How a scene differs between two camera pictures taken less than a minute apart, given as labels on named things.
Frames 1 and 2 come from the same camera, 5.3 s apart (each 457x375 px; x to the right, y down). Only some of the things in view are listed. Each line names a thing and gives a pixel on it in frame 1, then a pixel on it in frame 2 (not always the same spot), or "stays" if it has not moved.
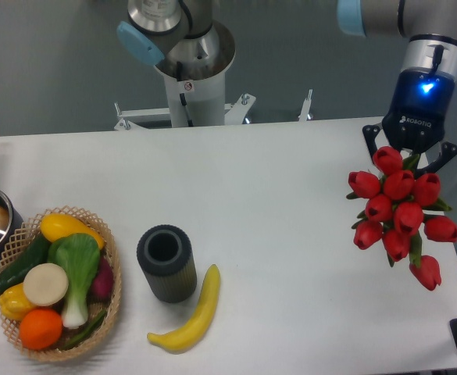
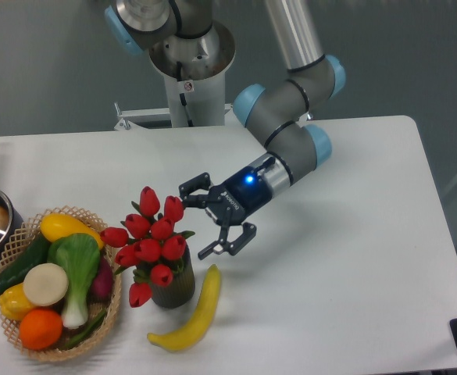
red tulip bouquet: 400,204 to 151,248
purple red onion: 102,286 stays
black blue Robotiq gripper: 422,101 to 231,202
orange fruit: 41,329 stays
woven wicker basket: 58,283 stays
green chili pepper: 85,333 stays
